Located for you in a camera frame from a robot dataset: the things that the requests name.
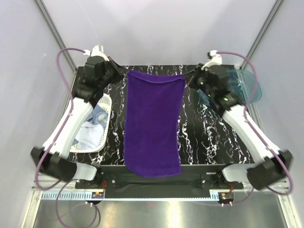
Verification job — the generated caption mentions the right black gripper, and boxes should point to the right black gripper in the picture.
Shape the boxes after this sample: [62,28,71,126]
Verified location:
[183,63,214,97]

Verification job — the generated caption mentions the left connector box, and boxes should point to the left connector box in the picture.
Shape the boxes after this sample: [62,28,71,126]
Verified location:
[92,191,104,199]

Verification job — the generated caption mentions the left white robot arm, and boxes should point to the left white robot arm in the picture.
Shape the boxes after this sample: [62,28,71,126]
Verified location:
[30,56,127,188]

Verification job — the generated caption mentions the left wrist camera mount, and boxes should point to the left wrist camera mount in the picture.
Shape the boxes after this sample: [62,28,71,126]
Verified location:
[84,45,109,61]

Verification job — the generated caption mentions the purple towel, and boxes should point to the purple towel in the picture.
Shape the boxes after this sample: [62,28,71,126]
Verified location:
[124,70,186,178]

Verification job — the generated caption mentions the right connector box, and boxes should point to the right connector box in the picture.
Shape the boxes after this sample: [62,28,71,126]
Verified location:
[219,192,234,202]

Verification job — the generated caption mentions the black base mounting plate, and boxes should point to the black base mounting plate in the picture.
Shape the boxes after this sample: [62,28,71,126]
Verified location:
[75,165,244,201]

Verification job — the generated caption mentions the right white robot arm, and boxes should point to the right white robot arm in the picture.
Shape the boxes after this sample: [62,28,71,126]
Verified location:
[186,65,294,190]

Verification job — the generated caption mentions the teal transparent plastic tray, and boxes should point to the teal transparent plastic tray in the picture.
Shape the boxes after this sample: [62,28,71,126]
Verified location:
[226,69,255,104]

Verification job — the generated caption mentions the white plastic basket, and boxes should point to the white plastic basket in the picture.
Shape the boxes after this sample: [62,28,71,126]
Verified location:
[70,94,112,153]

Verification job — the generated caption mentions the light blue towel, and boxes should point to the light blue towel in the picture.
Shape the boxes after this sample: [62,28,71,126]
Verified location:
[72,106,108,150]

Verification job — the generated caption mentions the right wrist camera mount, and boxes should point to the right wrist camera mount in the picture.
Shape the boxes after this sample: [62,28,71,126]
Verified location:
[201,50,222,70]

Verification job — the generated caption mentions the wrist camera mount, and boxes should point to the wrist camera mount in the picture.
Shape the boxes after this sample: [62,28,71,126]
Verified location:
[201,50,222,70]
[84,45,109,61]

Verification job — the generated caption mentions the connector box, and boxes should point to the connector box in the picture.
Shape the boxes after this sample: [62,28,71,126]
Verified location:
[219,192,234,202]
[92,191,104,199]

